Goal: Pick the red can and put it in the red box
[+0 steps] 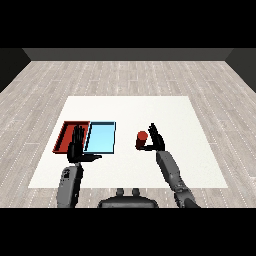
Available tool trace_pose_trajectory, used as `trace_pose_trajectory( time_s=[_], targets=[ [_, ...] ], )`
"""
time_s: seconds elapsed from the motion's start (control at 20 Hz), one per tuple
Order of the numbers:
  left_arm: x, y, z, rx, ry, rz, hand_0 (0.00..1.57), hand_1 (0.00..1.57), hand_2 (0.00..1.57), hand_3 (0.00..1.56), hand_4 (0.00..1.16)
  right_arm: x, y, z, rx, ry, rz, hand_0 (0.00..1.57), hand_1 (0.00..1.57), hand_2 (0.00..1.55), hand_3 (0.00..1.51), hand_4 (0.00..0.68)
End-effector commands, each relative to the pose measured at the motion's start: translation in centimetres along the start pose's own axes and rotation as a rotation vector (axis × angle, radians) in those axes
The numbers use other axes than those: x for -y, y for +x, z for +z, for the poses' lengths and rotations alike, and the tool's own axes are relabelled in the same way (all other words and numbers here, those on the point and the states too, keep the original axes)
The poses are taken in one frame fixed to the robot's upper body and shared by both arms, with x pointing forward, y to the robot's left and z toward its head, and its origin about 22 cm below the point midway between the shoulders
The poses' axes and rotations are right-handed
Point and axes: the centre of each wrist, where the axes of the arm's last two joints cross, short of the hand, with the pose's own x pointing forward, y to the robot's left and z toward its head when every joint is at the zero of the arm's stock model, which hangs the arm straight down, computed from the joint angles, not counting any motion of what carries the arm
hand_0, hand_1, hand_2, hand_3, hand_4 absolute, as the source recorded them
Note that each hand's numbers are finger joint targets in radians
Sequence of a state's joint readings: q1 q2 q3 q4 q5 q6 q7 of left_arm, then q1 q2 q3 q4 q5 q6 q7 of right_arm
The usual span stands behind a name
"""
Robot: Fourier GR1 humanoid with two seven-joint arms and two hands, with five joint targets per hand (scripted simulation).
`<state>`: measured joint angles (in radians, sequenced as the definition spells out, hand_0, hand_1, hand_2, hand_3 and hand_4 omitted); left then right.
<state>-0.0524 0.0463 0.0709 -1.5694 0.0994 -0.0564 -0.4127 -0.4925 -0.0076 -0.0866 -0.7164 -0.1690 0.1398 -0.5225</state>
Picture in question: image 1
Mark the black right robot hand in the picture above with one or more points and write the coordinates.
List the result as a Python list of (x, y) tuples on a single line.
[(158, 141)]

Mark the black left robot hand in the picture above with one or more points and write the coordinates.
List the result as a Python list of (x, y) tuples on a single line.
[(75, 150)]

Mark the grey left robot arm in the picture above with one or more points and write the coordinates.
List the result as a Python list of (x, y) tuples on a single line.
[(69, 186)]

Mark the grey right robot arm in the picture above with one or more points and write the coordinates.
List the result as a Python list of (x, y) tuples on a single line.
[(173, 178)]

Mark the red shallow open box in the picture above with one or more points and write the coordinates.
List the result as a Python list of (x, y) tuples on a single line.
[(65, 138)]

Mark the small red can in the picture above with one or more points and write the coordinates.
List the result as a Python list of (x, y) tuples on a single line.
[(141, 140)]

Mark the light blue shallow open box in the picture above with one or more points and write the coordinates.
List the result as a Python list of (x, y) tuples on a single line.
[(100, 137)]

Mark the dark grey robot body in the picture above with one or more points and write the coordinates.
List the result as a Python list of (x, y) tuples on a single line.
[(127, 201)]

